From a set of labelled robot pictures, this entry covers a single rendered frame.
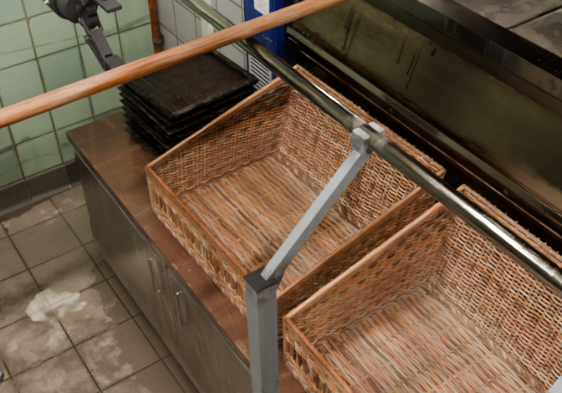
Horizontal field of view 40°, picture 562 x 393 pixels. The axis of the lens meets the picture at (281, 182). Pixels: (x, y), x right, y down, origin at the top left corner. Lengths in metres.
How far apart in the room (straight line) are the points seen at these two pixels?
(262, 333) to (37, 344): 1.29
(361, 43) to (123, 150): 0.79
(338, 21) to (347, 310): 0.70
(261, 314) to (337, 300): 0.31
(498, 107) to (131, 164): 1.05
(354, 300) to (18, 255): 1.51
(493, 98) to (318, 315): 0.56
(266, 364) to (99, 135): 1.08
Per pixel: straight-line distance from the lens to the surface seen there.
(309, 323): 1.60
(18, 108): 1.34
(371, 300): 1.70
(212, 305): 1.77
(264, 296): 1.31
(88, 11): 1.59
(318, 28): 1.95
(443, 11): 1.61
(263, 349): 1.42
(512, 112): 1.57
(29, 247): 2.87
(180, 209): 1.82
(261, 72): 2.23
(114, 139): 2.29
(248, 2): 2.18
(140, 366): 2.42
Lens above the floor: 1.91
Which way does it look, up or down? 40 degrees down
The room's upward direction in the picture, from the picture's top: 1 degrees counter-clockwise
